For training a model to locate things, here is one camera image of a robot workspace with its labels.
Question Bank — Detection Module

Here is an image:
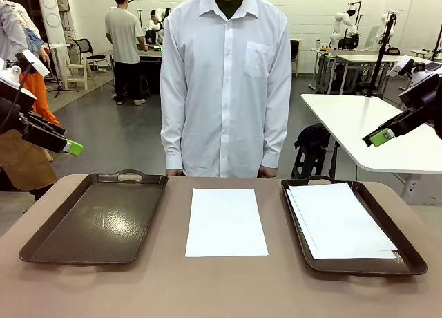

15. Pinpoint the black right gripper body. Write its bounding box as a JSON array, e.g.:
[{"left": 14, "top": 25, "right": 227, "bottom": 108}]
[{"left": 398, "top": 77, "right": 442, "bottom": 139}]

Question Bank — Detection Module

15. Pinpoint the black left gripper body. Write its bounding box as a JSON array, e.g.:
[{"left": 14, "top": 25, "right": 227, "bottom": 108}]
[{"left": 0, "top": 82, "right": 36, "bottom": 135}]

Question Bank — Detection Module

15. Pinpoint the white A4 paper sheet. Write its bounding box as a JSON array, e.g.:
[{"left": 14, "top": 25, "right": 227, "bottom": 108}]
[
  {"left": 288, "top": 182, "right": 398, "bottom": 260},
  {"left": 285, "top": 188, "right": 398, "bottom": 260}
]

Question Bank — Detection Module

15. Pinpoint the person's left forearm white sleeve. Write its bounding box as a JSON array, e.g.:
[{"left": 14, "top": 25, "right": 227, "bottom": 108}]
[{"left": 262, "top": 100, "right": 291, "bottom": 169}]

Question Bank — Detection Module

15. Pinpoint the person's right forearm white sleeve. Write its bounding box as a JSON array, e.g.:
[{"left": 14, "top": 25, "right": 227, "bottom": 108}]
[{"left": 160, "top": 100, "right": 186, "bottom": 170}]

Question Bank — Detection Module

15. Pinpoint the figure in orange skirt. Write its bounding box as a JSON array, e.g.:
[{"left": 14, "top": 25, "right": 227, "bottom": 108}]
[{"left": 13, "top": 1, "right": 61, "bottom": 162}]

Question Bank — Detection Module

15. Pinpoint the person in brown apron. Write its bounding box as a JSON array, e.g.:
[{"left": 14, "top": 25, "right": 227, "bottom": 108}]
[{"left": 0, "top": 0, "right": 58, "bottom": 201}]

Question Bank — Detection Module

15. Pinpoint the white rounded table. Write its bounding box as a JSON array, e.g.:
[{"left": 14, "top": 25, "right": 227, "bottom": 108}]
[{"left": 300, "top": 93, "right": 442, "bottom": 205}]

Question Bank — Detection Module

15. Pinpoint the black floor tripod stand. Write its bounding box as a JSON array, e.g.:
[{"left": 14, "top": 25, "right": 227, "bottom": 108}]
[{"left": 46, "top": 48, "right": 80, "bottom": 100}]

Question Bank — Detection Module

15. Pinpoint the white wooden folding chair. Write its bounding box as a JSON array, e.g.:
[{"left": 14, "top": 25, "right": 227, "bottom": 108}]
[{"left": 65, "top": 55, "right": 91, "bottom": 91}]

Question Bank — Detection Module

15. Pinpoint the black bag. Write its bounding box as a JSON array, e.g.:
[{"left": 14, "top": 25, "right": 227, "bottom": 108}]
[{"left": 294, "top": 123, "right": 334, "bottom": 150}]

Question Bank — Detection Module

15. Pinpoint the grey background work table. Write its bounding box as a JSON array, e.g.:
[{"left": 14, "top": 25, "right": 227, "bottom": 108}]
[{"left": 310, "top": 48, "right": 432, "bottom": 94}]

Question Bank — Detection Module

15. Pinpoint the black step stool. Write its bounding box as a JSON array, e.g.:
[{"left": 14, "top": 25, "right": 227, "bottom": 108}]
[{"left": 291, "top": 145, "right": 333, "bottom": 180}]

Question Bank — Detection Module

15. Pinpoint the black mesh office chair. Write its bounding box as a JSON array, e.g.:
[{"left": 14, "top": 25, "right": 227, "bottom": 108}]
[{"left": 72, "top": 37, "right": 113, "bottom": 72}]

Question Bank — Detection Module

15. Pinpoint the white tower air conditioner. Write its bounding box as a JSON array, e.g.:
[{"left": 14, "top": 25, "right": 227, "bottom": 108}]
[{"left": 37, "top": 0, "right": 66, "bottom": 44}]

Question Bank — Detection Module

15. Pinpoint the black background chair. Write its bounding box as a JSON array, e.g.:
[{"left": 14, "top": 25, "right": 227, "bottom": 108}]
[{"left": 289, "top": 39, "right": 302, "bottom": 77}]

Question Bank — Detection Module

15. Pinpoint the person in grey t-shirt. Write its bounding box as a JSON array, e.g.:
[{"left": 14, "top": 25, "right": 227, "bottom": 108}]
[{"left": 104, "top": 0, "right": 146, "bottom": 106}]

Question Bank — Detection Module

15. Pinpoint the dark background workbench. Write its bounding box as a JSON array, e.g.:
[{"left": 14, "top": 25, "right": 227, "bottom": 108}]
[{"left": 137, "top": 46, "right": 163, "bottom": 97}]

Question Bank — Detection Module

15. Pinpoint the white black humanoid robot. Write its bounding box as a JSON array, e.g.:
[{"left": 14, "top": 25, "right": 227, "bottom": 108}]
[{"left": 144, "top": 7, "right": 172, "bottom": 46}]

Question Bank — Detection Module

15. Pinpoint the person in white shirt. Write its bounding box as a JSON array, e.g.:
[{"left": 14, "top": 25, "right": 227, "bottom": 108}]
[{"left": 160, "top": 0, "right": 292, "bottom": 179}]

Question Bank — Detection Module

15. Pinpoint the white A4 paper stack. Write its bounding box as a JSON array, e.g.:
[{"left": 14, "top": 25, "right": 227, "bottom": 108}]
[{"left": 184, "top": 188, "right": 269, "bottom": 259}]

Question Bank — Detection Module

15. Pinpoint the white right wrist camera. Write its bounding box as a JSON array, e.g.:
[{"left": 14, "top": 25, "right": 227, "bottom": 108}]
[{"left": 388, "top": 55, "right": 415, "bottom": 79}]

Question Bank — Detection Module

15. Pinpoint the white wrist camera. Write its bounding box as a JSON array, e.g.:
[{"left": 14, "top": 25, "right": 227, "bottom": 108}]
[
  {"left": 388, "top": 55, "right": 415, "bottom": 79},
  {"left": 15, "top": 50, "right": 51, "bottom": 77}
]

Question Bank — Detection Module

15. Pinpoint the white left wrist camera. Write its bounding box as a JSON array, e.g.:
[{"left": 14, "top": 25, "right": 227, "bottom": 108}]
[{"left": 15, "top": 50, "right": 51, "bottom": 77}]

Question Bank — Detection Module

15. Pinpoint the black tripod pole with camera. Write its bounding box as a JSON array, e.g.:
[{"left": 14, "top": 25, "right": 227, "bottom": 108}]
[{"left": 365, "top": 12, "right": 398, "bottom": 98}]

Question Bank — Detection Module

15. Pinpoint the brown plastic tray with handles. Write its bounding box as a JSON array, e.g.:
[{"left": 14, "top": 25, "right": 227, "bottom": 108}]
[
  {"left": 281, "top": 175, "right": 429, "bottom": 277},
  {"left": 19, "top": 169, "right": 169, "bottom": 266}
]

